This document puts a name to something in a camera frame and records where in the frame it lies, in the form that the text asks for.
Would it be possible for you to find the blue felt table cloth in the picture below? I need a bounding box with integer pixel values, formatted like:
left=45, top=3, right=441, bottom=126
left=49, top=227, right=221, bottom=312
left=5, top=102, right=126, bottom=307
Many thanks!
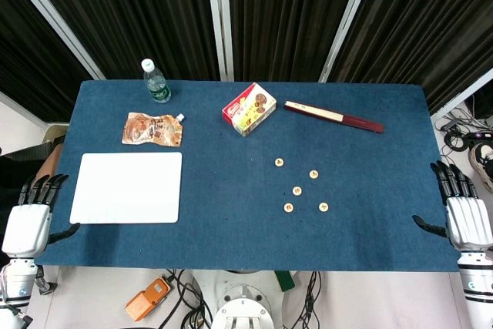
left=33, top=80, right=469, bottom=273

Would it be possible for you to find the black floor cable bundle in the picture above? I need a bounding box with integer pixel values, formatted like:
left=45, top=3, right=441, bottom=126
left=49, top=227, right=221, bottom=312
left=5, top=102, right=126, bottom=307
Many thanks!
left=161, top=269, right=215, bottom=329
left=288, top=270, right=323, bottom=329

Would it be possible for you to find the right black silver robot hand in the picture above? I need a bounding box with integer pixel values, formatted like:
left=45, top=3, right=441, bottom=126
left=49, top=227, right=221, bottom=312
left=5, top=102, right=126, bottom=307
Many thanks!
left=411, top=159, right=493, bottom=253

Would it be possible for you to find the grey white screen post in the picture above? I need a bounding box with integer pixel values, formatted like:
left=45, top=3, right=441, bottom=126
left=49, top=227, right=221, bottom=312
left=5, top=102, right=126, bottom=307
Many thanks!
left=205, top=0, right=235, bottom=82
left=430, top=69, right=493, bottom=122
left=318, top=0, right=383, bottom=83
left=0, top=92, right=49, bottom=128
left=0, top=0, right=107, bottom=80

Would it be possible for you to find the beige plastic chair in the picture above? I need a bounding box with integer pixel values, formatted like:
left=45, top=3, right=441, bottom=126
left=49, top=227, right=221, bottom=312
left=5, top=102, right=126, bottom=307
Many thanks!
left=44, top=123, right=70, bottom=146

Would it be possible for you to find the white closed laptop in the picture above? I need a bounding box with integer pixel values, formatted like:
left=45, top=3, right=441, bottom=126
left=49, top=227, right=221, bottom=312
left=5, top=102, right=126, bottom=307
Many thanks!
left=69, top=152, right=183, bottom=225

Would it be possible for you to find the dark green bracket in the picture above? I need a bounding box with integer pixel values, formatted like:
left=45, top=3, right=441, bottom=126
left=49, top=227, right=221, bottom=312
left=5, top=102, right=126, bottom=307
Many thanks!
left=273, top=270, right=296, bottom=292

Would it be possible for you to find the white black sneaker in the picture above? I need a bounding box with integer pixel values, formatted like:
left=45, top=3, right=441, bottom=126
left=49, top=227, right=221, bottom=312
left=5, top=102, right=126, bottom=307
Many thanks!
left=468, top=142, right=493, bottom=182

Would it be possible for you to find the orange spout food pouch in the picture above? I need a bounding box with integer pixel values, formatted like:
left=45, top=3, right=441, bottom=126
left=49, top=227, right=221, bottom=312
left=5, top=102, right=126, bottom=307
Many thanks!
left=121, top=112, right=186, bottom=148

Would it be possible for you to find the black curtain panel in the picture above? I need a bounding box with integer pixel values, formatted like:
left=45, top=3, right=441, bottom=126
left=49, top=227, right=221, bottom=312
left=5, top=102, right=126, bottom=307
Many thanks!
left=21, top=0, right=221, bottom=82
left=0, top=0, right=96, bottom=124
left=329, top=0, right=493, bottom=114
left=226, top=0, right=365, bottom=82

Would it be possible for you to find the dark red folded fan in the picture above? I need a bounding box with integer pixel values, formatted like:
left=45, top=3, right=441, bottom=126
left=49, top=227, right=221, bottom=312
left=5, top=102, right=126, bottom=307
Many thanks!
left=283, top=100, right=385, bottom=136

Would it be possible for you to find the person in black clothes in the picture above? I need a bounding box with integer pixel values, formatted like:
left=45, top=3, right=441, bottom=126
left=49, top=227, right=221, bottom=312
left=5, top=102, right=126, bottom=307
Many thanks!
left=0, top=142, right=65, bottom=210

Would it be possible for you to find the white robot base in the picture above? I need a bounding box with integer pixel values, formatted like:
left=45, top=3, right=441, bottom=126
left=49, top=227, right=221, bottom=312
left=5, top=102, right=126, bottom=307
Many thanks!
left=190, top=269, right=288, bottom=329

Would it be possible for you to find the clear green-label water bottle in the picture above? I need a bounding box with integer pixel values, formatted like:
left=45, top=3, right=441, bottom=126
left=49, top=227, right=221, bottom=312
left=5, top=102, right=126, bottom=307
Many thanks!
left=140, top=58, right=173, bottom=104

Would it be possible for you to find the black equipment box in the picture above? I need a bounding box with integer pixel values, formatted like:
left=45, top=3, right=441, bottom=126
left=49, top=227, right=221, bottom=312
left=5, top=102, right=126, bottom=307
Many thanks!
left=464, top=92, right=493, bottom=120

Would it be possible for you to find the coiled black cable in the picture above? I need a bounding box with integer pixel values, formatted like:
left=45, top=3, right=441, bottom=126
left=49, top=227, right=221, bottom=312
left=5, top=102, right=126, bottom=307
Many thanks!
left=442, top=130, right=469, bottom=153

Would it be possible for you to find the red yellow biscuit box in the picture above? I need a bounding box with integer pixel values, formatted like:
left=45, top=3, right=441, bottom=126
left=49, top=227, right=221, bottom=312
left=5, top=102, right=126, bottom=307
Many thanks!
left=221, top=82, right=277, bottom=138

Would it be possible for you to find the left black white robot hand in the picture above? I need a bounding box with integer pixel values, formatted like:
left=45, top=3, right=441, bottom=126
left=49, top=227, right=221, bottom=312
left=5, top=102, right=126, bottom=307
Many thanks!
left=2, top=173, right=81, bottom=259

